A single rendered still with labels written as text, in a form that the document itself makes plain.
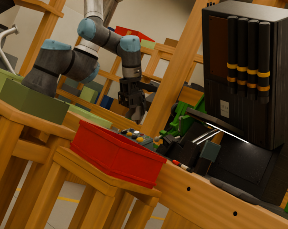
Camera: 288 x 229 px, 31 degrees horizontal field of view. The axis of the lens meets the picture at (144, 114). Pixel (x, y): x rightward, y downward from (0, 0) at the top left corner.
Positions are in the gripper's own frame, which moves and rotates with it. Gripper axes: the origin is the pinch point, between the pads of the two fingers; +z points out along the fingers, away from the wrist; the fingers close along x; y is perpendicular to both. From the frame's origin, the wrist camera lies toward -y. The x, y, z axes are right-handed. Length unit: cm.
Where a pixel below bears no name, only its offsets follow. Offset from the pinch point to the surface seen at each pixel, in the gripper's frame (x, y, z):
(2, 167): -23, 51, 10
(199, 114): 21.1, -13.4, -4.8
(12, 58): -107, 1, -4
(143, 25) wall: -727, -609, 196
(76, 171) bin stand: 10.4, 37.6, 3.6
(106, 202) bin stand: 27.9, 38.3, 8.3
